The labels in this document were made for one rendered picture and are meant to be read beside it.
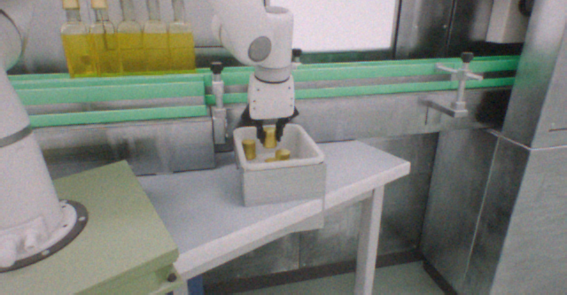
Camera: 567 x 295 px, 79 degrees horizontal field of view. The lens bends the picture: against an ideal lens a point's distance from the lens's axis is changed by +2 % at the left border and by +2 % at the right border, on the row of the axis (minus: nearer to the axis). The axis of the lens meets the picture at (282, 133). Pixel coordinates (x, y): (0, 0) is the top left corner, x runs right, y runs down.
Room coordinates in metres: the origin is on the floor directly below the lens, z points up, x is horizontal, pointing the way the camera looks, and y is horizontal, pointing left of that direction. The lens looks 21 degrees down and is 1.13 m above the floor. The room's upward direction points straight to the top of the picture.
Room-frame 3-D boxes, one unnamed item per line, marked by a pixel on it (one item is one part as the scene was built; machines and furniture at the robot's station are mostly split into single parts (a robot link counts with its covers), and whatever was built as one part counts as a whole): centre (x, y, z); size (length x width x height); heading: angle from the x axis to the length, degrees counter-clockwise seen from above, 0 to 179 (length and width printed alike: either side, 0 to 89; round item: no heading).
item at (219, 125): (0.80, 0.16, 0.85); 0.09 x 0.04 x 0.07; 13
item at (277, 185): (0.73, 0.02, 0.79); 0.27 x 0.17 x 0.08; 13
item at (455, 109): (0.92, -0.47, 0.90); 0.17 x 0.05 x 0.22; 13
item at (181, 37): (0.88, 0.25, 0.99); 0.06 x 0.06 x 0.21; 13
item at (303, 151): (0.71, 0.02, 0.80); 0.22 x 0.17 x 0.09; 13
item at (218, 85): (0.78, 0.15, 0.95); 0.17 x 0.03 x 0.12; 13
